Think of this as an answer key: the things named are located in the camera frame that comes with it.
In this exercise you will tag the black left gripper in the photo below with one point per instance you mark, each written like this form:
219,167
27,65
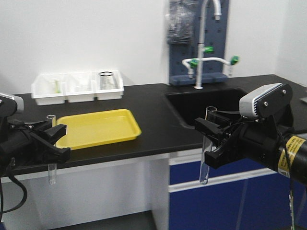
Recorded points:
38,143

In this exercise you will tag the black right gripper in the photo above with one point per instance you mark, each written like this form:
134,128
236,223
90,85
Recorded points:
236,137

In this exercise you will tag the short clear test tube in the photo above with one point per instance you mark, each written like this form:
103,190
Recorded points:
52,168

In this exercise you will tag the tall clear test tube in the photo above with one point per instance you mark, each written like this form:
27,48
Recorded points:
206,148

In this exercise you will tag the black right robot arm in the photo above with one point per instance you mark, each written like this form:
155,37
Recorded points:
293,160

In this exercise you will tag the yellow plastic tray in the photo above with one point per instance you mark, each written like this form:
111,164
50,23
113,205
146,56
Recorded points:
98,128

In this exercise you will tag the black lab sink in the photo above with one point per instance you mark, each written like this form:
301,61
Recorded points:
187,106

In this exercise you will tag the left white storage bin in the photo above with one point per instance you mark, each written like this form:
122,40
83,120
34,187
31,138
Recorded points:
42,90

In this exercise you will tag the white storage bin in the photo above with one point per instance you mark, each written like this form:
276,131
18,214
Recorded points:
76,97
108,94
42,90

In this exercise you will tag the glass beaker with green stick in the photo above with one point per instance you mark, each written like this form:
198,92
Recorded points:
55,83

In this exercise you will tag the blue white lab cabinet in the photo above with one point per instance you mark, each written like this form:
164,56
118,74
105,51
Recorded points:
239,196

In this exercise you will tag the middle white storage bin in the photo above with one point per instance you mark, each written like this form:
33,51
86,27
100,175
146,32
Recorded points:
76,97

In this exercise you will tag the clear glassware in middle bin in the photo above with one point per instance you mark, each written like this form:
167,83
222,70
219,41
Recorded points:
81,84

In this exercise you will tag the right white storage bin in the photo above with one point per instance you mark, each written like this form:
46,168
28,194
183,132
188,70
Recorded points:
108,94

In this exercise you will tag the white lab faucet green knobs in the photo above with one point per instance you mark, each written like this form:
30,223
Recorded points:
190,63

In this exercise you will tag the blue pegboard drying rack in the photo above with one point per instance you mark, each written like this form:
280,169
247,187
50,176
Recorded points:
215,36

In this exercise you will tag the clear plastic bag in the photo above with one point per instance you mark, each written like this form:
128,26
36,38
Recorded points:
180,19

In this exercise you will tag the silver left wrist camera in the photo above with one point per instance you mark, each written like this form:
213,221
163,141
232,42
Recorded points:
10,104

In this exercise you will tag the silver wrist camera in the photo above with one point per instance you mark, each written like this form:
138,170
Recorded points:
266,100
10,104

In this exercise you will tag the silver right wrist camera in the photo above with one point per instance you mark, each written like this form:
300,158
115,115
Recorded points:
266,100

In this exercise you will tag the black wire tripod stand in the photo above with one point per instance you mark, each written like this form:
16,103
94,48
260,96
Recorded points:
107,80

